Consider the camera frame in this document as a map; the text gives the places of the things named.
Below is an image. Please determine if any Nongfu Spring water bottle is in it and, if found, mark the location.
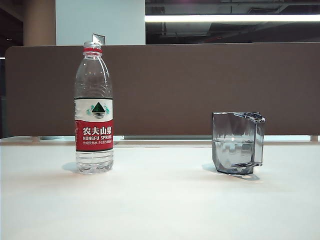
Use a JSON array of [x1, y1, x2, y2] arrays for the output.
[[74, 41, 115, 175]]

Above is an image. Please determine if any brown desk divider panel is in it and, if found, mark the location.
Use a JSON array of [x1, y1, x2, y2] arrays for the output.
[[4, 44, 320, 137]]

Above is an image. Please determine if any small metal bracket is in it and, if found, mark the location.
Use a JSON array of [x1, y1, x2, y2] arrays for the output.
[[92, 33, 106, 46]]

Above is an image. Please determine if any tan round column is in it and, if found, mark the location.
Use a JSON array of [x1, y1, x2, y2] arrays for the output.
[[22, 0, 56, 47]]

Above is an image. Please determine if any grey transparent plastic cup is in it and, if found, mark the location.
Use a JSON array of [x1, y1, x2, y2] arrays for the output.
[[212, 111, 266, 175]]

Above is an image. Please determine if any white ceiling light strip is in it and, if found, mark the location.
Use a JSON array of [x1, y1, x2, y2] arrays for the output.
[[144, 14, 320, 23]]

